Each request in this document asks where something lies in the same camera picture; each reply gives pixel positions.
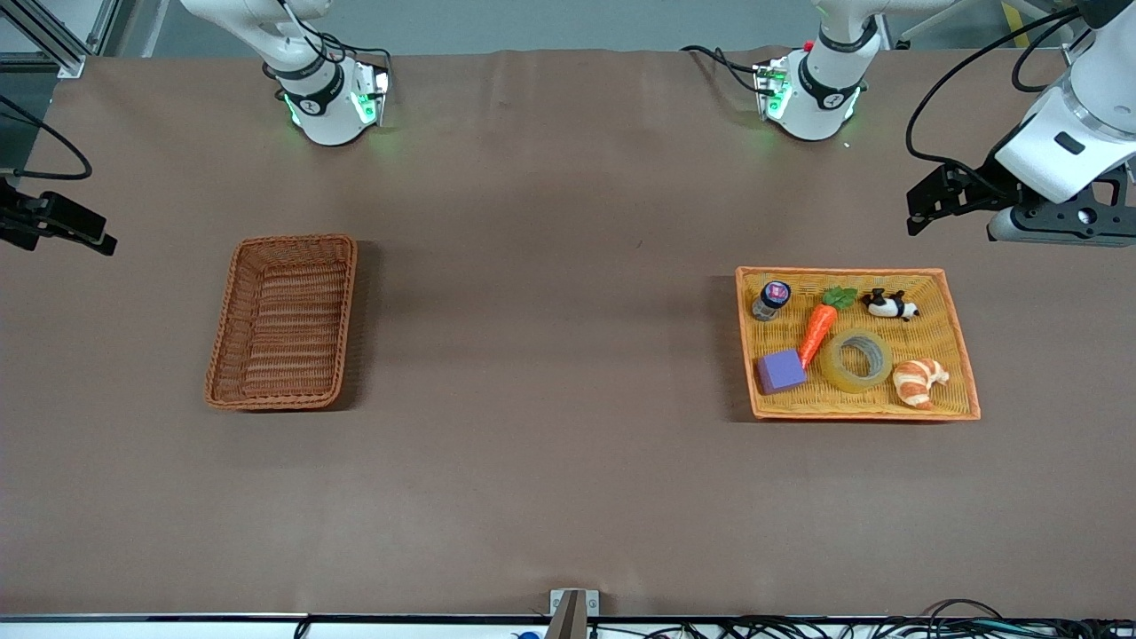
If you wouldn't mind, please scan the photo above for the clear yellowish tape roll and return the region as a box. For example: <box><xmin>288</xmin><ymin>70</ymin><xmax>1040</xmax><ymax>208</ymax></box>
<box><xmin>819</xmin><ymin>329</ymin><xmax>894</xmax><ymax>394</ymax></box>

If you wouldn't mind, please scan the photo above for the orange yellow wicker basket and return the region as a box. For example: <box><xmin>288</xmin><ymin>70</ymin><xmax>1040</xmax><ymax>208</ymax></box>
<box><xmin>735</xmin><ymin>266</ymin><xmax>982</xmax><ymax>422</ymax></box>

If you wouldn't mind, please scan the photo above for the brown wicker basket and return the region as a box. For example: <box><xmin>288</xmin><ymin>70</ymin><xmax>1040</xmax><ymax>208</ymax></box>
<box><xmin>204</xmin><ymin>233</ymin><xmax>359</xmax><ymax>412</ymax></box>

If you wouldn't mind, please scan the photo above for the toy panda figure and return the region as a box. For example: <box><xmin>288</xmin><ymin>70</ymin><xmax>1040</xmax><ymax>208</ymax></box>
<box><xmin>862</xmin><ymin>288</ymin><xmax>920</xmax><ymax>321</ymax></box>

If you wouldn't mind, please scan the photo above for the orange toy carrot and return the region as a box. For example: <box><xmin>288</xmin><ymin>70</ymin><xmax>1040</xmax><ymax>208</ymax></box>
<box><xmin>797</xmin><ymin>286</ymin><xmax>859</xmax><ymax>370</ymax></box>

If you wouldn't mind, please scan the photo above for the toy croissant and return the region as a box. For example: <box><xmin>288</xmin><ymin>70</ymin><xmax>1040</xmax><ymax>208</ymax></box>
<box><xmin>891</xmin><ymin>358</ymin><xmax>951</xmax><ymax>410</ymax></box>

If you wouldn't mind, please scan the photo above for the small jar with printed lid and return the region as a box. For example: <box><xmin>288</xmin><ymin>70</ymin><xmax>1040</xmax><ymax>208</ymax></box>
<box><xmin>752</xmin><ymin>280</ymin><xmax>793</xmax><ymax>321</ymax></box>

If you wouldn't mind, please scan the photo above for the purple foam cube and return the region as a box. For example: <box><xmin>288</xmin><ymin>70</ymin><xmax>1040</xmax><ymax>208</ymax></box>
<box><xmin>755</xmin><ymin>349</ymin><xmax>809</xmax><ymax>396</ymax></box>

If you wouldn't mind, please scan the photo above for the brown table cover sheet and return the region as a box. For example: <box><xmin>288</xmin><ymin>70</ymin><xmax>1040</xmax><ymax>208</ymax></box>
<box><xmin>0</xmin><ymin>49</ymin><xmax>1136</xmax><ymax>619</ymax></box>

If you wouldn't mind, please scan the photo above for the black cable to right gripper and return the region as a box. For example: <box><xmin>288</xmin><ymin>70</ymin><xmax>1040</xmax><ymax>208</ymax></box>
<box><xmin>0</xmin><ymin>93</ymin><xmax>95</xmax><ymax>183</ymax></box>

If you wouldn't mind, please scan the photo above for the black cable to gripper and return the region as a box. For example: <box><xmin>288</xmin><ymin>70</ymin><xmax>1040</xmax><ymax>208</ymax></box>
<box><xmin>904</xmin><ymin>7</ymin><xmax>1085</xmax><ymax>171</ymax></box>
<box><xmin>0</xmin><ymin>93</ymin><xmax>95</xmax><ymax>183</ymax></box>

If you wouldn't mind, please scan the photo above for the black cable to left gripper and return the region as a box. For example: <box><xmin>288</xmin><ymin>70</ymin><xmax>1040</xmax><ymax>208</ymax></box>
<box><xmin>904</xmin><ymin>7</ymin><xmax>1085</xmax><ymax>171</ymax></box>

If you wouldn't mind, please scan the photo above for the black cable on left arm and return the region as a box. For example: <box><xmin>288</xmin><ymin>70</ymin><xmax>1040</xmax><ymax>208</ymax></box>
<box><xmin>1011</xmin><ymin>25</ymin><xmax>1093</xmax><ymax>95</ymax></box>

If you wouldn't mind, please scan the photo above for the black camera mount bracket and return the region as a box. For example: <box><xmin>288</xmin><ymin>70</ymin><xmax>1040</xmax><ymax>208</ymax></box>
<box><xmin>1012</xmin><ymin>170</ymin><xmax>1131</xmax><ymax>241</ymax></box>

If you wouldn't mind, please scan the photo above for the aluminium frame profile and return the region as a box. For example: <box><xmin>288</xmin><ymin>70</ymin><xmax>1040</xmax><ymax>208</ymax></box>
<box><xmin>0</xmin><ymin>0</ymin><xmax>121</xmax><ymax>77</ymax></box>

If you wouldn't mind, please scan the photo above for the black cable at left arm base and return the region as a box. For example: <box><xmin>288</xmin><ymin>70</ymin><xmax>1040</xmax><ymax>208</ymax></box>
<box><xmin>681</xmin><ymin>44</ymin><xmax>766</xmax><ymax>95</ymax></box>

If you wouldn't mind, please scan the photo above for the black cable at arm base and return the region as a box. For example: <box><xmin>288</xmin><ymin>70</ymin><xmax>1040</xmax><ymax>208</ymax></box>
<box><xmin>277</xmin><ymin>0</ymin><xmax>394</xmax><ymax>86</ymax></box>
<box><xmin>681</xmin><ymin>44</ymin><xmax>766</xmax><ymax>95</ymax></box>

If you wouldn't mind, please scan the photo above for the black cable at right arm base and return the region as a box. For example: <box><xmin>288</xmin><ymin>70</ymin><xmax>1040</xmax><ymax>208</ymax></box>
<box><xmin>277</xmin><ymin>0</ymin><xmax>394</xmax><ymax>86</ymax></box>

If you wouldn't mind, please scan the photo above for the black cable bundle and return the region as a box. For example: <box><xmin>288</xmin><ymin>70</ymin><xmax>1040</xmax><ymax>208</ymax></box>
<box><xmin>293</xmin><ymin>598</ymin><xmax>1136</xmax><ymax>639</ymax></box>

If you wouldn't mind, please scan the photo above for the metal bracket at table edge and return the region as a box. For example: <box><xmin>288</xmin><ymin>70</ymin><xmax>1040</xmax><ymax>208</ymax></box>
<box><xmin>549</xmin><ymin>588</ymin><xmax>601</xmax><ymax>639</ymax></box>

